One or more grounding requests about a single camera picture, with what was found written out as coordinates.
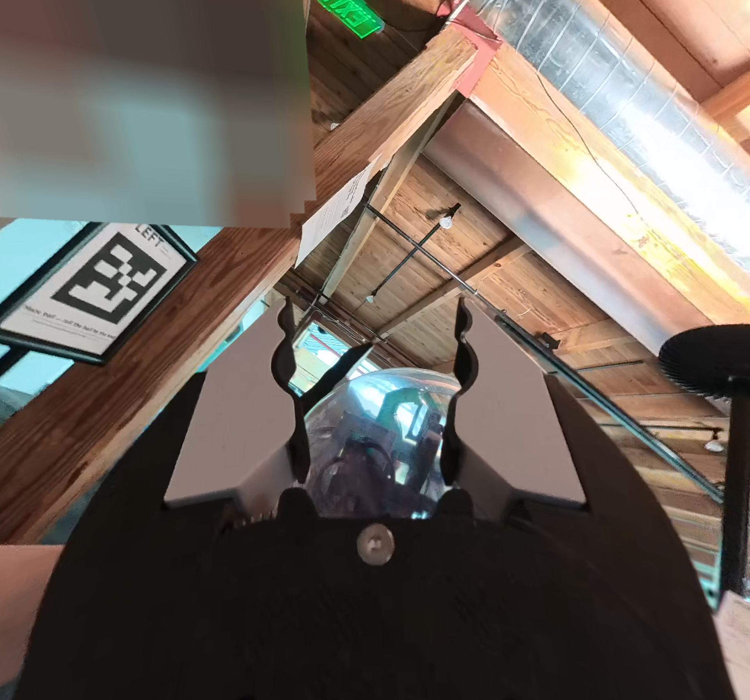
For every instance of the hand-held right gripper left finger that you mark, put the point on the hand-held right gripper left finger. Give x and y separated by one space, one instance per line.
234 436

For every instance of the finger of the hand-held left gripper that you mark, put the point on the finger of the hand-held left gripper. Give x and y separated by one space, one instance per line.
340 369

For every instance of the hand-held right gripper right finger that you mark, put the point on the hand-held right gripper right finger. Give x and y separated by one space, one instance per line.
515 436

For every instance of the clear maze ball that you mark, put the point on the clear maze ball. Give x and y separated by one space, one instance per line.
375 436

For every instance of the metal ceiling pipe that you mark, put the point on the metal ceiling pipe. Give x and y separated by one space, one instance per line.
422 249

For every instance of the white paper sheet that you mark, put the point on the white paper sheet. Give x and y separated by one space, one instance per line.
334 214

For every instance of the black round-top stand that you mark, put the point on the black round-top stand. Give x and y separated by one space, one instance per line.
703 360

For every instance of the smooth grey metal beam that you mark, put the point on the smooth grey metal beam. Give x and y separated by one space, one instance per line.
527 202

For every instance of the green exit sign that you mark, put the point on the green exit sign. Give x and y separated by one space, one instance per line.
343 6

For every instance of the red metal bracket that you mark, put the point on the red metal bracket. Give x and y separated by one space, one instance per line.
474 32

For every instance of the silver spiral round duct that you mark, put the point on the silver spiral round duct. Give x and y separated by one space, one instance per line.
586 38

